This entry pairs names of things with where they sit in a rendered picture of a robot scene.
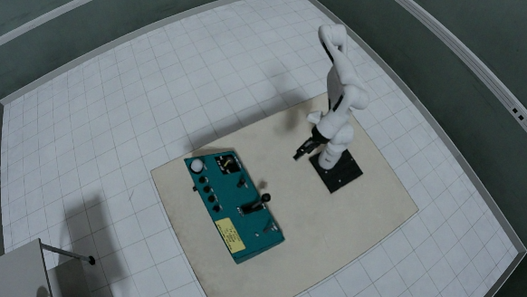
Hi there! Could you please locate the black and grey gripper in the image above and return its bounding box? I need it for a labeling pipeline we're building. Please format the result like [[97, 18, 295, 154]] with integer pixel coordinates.
[[292, 125, 331, 161]]

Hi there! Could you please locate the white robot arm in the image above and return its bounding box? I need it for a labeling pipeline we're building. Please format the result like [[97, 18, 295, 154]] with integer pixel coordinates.
[[306, 24, 369, 169]]

